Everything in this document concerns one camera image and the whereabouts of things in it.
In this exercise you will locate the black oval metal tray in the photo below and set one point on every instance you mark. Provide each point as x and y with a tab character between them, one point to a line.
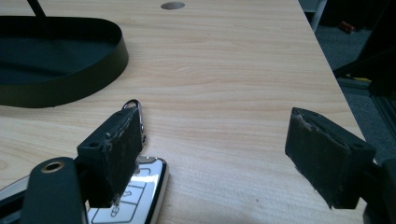
71	84

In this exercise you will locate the grey round table hole cover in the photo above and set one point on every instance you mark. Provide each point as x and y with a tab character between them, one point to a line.
172	5

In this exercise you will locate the small red object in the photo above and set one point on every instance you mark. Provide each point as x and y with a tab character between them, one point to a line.
346	27

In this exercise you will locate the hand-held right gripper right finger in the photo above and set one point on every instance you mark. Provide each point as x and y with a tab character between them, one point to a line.
323	155

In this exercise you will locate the white metal post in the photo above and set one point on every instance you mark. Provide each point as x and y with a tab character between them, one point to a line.
317	15

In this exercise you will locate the black metal frame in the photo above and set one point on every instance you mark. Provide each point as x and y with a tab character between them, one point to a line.
381	56

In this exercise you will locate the white and silver car key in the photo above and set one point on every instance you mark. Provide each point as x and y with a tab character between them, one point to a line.
146	189

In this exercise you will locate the black thin rod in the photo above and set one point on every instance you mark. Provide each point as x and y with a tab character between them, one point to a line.
36	8

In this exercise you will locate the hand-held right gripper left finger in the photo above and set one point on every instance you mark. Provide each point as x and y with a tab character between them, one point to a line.
118	155

